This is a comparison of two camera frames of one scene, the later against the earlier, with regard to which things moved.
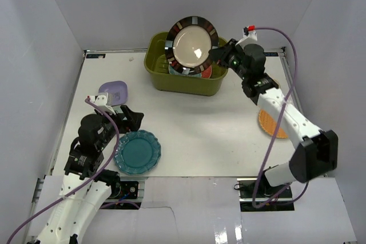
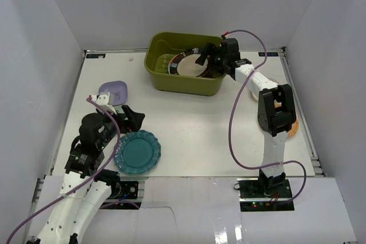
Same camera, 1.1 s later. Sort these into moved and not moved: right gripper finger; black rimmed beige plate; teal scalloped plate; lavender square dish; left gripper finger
Moved: black rimmed beige plate; right gripper finger
Not moved: lavender square dish; teal scalloped plate; left gripper finger
